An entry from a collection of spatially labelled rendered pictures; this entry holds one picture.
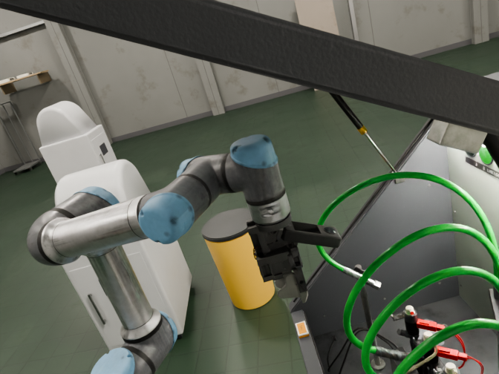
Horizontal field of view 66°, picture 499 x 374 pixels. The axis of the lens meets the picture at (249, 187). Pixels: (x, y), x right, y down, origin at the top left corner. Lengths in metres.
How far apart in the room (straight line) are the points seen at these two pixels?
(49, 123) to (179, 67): 4.53
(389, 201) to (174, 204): 0.73
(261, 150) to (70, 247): 0.41
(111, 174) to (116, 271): 1.54
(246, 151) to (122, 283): 0.55
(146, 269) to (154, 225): 1.92
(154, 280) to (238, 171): 1.95
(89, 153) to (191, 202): 5.45
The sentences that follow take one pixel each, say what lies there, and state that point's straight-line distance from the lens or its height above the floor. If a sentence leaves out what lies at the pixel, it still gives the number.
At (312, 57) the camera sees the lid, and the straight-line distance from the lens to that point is 0.30.
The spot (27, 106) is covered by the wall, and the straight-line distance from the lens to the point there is 11.58.
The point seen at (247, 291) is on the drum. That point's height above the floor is 0.17.
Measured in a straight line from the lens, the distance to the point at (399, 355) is 0.90.
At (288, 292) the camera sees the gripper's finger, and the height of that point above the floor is 1.30.
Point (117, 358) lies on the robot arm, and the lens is 1.12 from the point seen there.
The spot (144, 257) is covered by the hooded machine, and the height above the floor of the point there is 0.70.
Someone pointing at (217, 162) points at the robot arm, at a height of 1.59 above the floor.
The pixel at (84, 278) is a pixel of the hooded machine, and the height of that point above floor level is 0.67.
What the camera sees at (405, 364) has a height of 1.28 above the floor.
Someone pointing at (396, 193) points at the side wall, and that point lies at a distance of 1.16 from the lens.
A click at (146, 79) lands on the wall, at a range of 10.15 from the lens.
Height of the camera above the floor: 1.79
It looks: 22 degrees down
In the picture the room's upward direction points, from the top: 17 degrees counter-clockwise
